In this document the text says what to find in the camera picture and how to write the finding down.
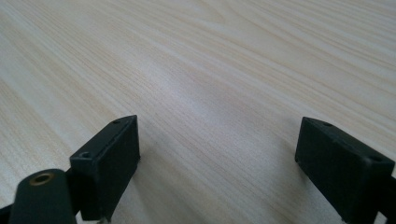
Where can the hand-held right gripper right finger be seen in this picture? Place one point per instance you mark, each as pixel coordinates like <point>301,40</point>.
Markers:
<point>339,168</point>

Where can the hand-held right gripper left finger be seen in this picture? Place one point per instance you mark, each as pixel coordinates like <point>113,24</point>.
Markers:
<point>107,168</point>

